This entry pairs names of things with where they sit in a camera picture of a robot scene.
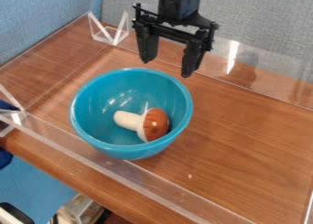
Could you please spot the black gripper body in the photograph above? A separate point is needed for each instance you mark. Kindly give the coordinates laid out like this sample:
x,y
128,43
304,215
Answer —
x,y
176,21

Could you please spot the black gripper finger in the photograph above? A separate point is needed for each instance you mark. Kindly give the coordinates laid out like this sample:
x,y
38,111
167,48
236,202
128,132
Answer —
x,y
148,42
195,53

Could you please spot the blue plastic bowl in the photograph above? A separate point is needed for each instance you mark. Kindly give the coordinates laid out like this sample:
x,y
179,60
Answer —
x,y
112,107

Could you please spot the brown white toy mushroom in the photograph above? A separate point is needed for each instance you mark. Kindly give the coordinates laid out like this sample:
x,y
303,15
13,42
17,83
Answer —
x,y
151,125

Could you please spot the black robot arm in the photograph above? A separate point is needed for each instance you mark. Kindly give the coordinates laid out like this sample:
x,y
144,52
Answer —
x,y
180,2

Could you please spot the clear acrylic back barrier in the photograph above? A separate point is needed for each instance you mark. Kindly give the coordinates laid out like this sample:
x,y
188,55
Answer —
x,y
258,70

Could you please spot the clear acrylic barrier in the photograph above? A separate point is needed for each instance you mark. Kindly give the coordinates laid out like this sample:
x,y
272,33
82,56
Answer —
x,y
258,70
125,187

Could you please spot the clear acrylic front barrier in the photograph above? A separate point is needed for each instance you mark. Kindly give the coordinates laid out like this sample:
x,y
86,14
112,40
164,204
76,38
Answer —
x,y
125,187

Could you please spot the blue cloth object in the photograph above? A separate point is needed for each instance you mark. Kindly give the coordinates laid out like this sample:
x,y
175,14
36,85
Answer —
x,y
6,108

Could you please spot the grey box under table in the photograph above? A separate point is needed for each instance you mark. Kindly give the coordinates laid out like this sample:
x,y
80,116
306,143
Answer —
x,y
81,210

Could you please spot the black white object below table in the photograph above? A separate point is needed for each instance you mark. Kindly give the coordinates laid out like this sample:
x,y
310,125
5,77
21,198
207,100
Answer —
x,y
13,216

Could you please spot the clear acrylic corner bracket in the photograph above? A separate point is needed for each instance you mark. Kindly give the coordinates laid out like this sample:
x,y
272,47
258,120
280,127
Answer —
x,y
108,34

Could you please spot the clear acrylic left bracket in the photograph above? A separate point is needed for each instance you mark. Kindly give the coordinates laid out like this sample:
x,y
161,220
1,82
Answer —
x,y
10,112

